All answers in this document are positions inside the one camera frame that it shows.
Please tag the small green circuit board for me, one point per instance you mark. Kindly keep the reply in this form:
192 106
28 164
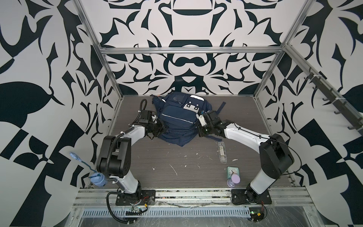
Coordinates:
257 215

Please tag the aluminium frame rail base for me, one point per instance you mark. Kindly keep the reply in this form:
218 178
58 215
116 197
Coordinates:
194 207

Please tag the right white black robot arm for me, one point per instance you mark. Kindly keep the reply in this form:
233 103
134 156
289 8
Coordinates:
275 154

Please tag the small green square clock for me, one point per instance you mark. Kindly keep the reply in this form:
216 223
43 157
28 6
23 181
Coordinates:
232 170

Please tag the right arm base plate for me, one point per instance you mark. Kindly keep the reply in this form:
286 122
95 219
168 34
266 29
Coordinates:
248 196

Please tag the black wall hook rack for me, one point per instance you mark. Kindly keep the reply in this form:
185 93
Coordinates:
332 96

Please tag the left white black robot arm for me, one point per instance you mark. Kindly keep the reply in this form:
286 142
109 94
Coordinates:
114 160

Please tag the purple cylindrical container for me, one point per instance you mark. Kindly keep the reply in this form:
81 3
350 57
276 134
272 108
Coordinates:
233 180

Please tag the navy blue school backpack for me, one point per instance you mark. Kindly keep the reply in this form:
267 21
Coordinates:
179 115

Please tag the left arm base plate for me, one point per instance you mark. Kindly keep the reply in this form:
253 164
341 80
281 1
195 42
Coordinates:
138 198

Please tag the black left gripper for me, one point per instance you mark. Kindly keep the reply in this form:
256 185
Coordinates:
161 127

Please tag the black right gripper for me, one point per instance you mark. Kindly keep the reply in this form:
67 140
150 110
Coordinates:
200 132

